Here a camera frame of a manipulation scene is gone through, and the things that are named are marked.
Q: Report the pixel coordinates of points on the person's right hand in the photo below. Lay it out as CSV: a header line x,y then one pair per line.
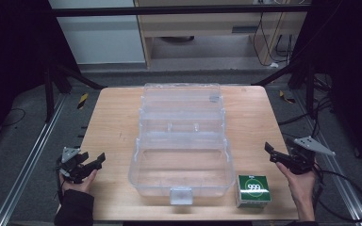
x,y
300,185

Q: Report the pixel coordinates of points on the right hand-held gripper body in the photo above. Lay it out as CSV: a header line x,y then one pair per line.
x,y
304,153

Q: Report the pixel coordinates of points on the person's left hand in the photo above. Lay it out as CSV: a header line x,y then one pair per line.
x,y
81,185

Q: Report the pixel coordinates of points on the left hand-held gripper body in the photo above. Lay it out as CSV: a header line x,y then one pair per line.
x,y
70,163

